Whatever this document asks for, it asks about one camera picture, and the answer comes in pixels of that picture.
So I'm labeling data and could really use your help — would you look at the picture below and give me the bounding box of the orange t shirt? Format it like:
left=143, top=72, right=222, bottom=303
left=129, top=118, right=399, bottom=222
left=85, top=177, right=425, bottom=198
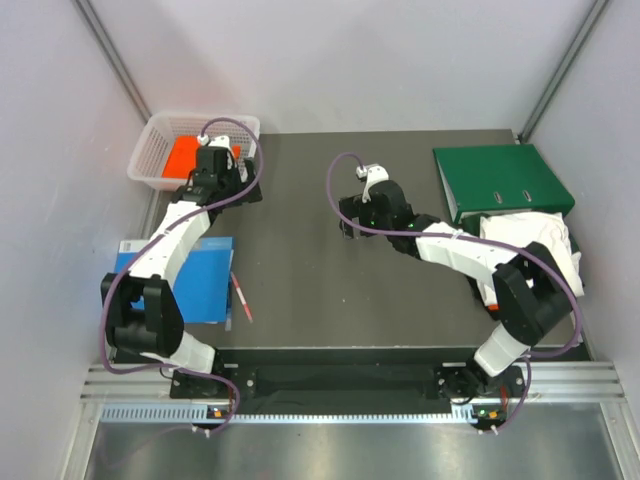
left=161, top=136, right=241, bottom=180

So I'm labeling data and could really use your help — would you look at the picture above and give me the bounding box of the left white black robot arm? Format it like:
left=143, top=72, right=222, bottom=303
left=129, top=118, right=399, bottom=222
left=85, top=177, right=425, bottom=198
left=101, top=136, right=263, bottom=397

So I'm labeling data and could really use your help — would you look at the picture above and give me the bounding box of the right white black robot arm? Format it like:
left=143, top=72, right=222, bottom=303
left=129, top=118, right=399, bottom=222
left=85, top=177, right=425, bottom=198
left=330, top=180, right=584, bottom=396

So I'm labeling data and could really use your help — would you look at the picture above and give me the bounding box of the white plastic perforated basket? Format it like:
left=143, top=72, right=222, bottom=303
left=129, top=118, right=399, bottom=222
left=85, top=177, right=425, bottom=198
left=127, top=111, right=260, bottom=191

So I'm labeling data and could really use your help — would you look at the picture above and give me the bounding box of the blue folder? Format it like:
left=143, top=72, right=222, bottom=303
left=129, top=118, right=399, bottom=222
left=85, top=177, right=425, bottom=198
left=112, top=237, right=235, bottom=326

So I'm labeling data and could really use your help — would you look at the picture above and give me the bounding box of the red white pen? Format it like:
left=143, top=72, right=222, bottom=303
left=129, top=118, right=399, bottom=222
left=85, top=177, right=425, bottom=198
left=230, top=272, right=253, bottom=323

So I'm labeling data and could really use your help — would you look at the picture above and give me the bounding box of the white t shirt pile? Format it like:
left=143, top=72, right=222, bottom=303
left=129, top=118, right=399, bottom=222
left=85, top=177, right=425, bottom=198
left=478, top=211, right=584, bottom=297

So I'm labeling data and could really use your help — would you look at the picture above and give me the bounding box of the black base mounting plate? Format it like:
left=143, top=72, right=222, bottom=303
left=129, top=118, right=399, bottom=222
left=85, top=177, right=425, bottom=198
left=169, top=348, right=531, bottom=415

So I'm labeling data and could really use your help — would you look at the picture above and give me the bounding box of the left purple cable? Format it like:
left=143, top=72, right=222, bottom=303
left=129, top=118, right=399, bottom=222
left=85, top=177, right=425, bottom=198
left=98, top=117, right=264, bottom=437

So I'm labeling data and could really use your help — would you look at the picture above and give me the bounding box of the purple cable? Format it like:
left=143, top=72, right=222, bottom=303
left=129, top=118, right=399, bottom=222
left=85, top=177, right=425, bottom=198
left=98, top=117, right=264, bottom=437
left=326, top=152, right=584, bottom=435

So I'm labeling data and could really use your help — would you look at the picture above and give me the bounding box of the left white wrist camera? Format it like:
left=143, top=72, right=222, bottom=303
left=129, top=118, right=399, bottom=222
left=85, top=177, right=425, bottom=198
left=197, top=133, right=231, bottom=150

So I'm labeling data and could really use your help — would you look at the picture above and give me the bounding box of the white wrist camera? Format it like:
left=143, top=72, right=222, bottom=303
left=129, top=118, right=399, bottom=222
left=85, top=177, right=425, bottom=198
left=197, top=133, right=231, bottom=150
left=356, top=164, right=389, bottom=203

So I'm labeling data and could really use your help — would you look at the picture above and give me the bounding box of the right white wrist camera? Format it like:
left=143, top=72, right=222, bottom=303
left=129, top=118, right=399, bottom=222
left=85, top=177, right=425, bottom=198
left=356, top=164, right=389, bottom=203

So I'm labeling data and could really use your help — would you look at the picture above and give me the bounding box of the green ring binder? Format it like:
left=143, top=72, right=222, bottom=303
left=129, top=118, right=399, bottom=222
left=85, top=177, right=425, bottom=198
left=433, top=144, right=575, bottom=224

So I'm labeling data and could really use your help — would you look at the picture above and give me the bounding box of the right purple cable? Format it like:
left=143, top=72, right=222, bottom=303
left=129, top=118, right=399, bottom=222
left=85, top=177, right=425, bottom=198
left=326, top=152, right=584, bottom=435

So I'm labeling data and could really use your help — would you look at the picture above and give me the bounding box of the aluminium rail frame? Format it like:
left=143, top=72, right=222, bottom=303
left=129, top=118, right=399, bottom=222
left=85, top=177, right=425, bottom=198
left=80, top=362, right=626, bottom=428

